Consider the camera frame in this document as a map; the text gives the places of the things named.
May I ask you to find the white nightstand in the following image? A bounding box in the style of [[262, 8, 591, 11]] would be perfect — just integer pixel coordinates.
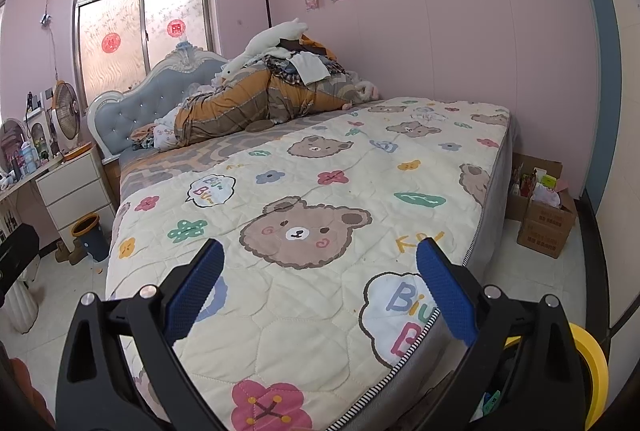
[[36, 146, 118, 252]]

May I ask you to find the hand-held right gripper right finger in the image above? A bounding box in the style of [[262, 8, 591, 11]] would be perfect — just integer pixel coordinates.
[[416, 237, 586, 431]]

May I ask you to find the group of cosmetic bottles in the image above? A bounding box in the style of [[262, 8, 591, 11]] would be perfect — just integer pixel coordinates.
[[0, 118, 56, 192]]

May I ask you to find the yellow rimmed black trash bin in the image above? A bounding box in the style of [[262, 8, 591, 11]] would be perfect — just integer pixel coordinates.
[[470, 323, 610, 431]]

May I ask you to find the brown slipper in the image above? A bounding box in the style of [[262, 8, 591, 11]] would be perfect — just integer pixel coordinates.
[[55, 238, 86, 266]]

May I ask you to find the blue tufted headboard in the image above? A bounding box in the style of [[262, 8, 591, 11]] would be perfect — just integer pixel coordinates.
[[87, 43, 231, 162]]

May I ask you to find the pile of clothes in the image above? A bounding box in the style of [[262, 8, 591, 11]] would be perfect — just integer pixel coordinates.
[[265, 36, 351, 86]]

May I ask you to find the dark bin with orange rim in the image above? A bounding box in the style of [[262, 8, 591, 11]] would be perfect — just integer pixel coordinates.
[[71, 213, 110, 264]]

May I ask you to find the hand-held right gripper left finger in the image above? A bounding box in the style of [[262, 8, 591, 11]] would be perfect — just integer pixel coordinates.
[[55, 238, 236, 431]]

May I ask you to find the orange brown folded quilt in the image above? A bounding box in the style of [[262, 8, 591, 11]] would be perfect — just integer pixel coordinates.
[[132, 66, 361, 149]]

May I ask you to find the standing fan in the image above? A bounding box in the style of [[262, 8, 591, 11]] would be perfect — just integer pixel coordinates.
[[50, 81, 81, 152]]

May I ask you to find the printed cardboard box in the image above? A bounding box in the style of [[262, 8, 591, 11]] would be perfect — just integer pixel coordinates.
[[516, 191, 577, 260]]

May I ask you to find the window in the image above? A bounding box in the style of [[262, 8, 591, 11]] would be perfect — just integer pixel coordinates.
[[72, 0, 221, 99]]

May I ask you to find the pink white plush toy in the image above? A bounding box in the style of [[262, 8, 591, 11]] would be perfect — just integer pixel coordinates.
[[352, 81, 378, 104]]

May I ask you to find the long white plush toy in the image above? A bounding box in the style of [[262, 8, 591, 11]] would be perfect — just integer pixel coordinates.
[[220, 17, 308, 84]]

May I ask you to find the bed with bear quilt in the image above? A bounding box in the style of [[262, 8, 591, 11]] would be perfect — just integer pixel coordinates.
[[105, 96, 513, 431]]

